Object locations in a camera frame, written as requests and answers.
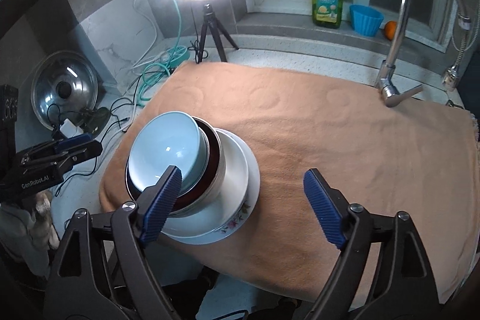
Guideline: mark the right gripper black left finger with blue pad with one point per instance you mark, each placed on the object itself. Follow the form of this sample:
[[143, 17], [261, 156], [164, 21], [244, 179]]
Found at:
[[100, 270]]

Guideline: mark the blue silicone cup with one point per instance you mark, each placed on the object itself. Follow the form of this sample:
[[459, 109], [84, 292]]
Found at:
[[365, 20]]

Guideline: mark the red steel-lined bowl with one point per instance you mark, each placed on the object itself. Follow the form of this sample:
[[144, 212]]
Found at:
[[176, 139]]

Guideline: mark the plain white plate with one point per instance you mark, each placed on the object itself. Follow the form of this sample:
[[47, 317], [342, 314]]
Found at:
[[232, 193]]

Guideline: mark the floral plate underneath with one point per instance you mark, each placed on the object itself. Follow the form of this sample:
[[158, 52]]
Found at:
[[247, 206]]

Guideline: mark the white power adapter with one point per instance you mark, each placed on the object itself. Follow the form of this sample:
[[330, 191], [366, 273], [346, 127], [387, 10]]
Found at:
[[69, 129]]

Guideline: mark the peach towel mat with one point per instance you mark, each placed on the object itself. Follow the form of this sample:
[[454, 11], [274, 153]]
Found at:
[[421, 157]]

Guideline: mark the light blue ceramic bowl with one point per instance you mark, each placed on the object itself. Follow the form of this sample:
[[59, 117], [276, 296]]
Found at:
[[171, 139]]

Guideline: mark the steel pot lid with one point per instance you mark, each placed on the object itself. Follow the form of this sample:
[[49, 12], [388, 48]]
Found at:
[[63, 85]]

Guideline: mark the black tripod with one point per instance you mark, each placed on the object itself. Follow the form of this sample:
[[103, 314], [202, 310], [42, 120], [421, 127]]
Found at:
[[217, 30]]

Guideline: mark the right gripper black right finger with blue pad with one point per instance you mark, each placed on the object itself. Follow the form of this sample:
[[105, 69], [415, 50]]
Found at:
[[382, 270]]

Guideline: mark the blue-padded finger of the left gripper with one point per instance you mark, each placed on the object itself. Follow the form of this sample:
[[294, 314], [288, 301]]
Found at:
[[75, 150]]

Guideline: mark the large steel bowl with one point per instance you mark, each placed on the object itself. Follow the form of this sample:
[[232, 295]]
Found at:
[[207, 188]]

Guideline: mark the orange fruit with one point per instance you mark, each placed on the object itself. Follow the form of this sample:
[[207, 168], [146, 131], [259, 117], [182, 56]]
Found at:
[[389, 29]]

